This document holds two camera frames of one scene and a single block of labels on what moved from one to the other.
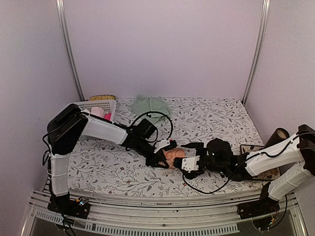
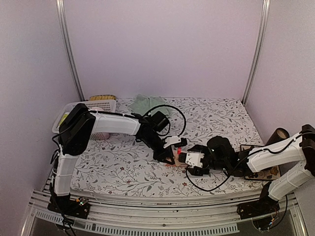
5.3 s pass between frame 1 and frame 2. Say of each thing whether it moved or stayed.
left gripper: moved
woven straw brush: stayed
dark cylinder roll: stayed
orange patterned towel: stayed
